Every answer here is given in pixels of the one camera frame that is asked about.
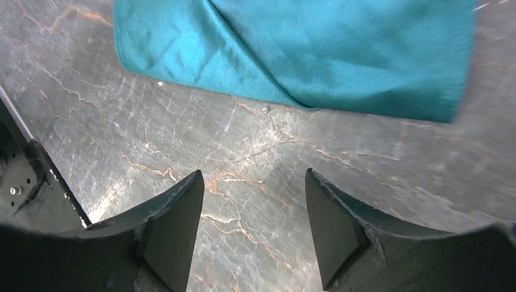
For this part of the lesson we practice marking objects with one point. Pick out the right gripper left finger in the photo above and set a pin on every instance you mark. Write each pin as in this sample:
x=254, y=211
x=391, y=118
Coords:
x=158, y=234

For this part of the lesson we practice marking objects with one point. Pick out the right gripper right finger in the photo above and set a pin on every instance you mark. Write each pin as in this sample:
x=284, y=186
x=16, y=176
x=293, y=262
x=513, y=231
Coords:
x=360, y=248

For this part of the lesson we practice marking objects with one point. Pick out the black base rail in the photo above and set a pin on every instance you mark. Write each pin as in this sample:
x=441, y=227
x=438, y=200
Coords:
x=34, y=195

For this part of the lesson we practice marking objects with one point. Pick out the teal cloth napkin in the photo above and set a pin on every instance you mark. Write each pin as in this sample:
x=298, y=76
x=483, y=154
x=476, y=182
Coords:
x=407, y=59

